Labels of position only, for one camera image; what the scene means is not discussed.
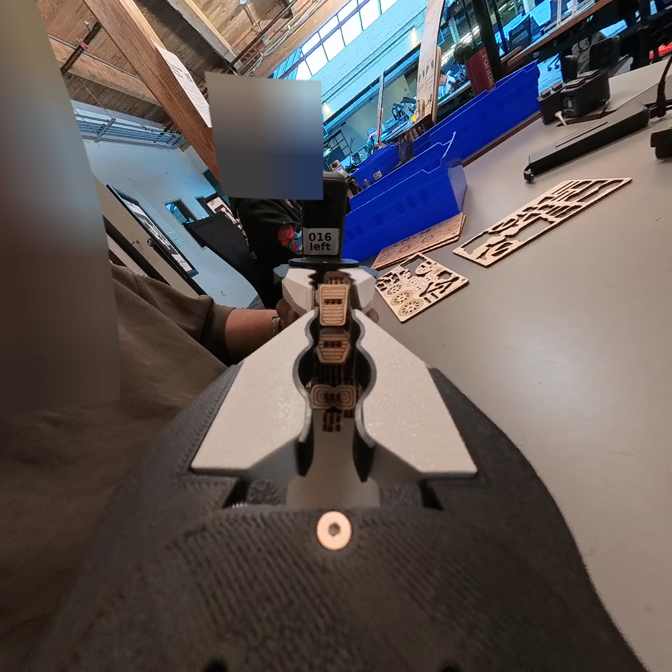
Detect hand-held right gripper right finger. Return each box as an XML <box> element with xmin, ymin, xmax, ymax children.
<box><xmin>349</xmin><ymin>309</ymin><xmax>480</xmax><ymax>483</ymax></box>

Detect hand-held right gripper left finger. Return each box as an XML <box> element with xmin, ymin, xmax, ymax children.
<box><xmin>190</xmin><ymin>309</ymin><xmax>322</xmax><ymax>486</ymax></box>

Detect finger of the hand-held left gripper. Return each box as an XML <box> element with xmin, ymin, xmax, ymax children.
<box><xmin>280</xmin><ymin>270</ymin><xmax>322</xmax><ymax>317</ymax></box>
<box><xmin>348</xmin><ymin>269</ymin><xmax>378</xmax><ymax>312</ymax></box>

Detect small wooden puzzle model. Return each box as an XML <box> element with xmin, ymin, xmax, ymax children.
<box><xmin>309</xmin><ymin>272</ymin><xmax>363</xmax><ymax>434</ymax></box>

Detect grey desk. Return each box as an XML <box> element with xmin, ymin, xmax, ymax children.
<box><xmin>283</xmin><ymin>58</ymin><xmax>672</xmax><ymax>672</ymax></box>

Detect person's left hand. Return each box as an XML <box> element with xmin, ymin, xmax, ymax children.
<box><xmin>275</xmin><ymin>298</ymin><xmax>380</xmax><ymax>330</ymax></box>

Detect stack of wooden puzzle sheets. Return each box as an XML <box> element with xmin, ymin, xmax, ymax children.
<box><xmin>372</xmin><ymin>212</ymin><xmax>467</xmax><ymax>271</ymax></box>

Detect wooden puzzle sheet with wheels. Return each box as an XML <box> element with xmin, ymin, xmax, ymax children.
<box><xmin>375</xmin><ymin>253</ymin><xmax>469</xmax><ymax>322</ymax></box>

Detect person's olive shirt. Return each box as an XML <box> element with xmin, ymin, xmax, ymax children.
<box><xmin>0</xmin><ymin>262</ymin><xmax>237</xmax><ymax>526</ymax></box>

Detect black framed poster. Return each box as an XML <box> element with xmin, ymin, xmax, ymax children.
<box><xmin>105</xmin><ymin>184</ymin><xmax>199</xmax><ymax>281</ymax></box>

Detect long blue plastic bin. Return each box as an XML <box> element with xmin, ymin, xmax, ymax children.
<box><xmin>430</xmin><ymin>60</ymin><xmax>541</xmax><ymax>163</ymax></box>

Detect standing wooden display board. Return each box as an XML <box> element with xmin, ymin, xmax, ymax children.
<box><xmin>415</xmin><ymin>0</ymin><xmax>447</xmax><ymax>123</ymax></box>

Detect white paper notice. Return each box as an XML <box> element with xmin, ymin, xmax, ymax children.
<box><xmin>155</xmin><ymin>42</ymin><xmax>212</xmax><ymax>128</ymax></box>

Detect red sign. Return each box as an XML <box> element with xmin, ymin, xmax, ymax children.
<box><xmin>464</xmin><ymin>47</ymin><xmax>498</xmax><ymax>94</ymax></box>

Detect wooden ceiling beam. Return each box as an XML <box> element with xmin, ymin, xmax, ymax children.
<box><xmin>81</xmin><ymin>0</ymin><xmax>221</xmax><ymax>179</ymax></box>

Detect long black flat device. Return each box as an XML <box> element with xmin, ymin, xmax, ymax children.
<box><xmin>523</xmin><ymin>102</ymin><xmax>652</xmax><ymax>182</ymax></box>

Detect black battery charger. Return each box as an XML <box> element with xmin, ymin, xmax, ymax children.
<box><xmin>538</xmin><ymin>71</ymin><xmax>612</xmax><ymax>126</ymax></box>

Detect emptied wooden puzzle sheet frame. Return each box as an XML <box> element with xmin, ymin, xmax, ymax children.
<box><xmin>453</xmin><ymin>177</ymin><xmax>632</xmax><ymax>267</ymax></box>

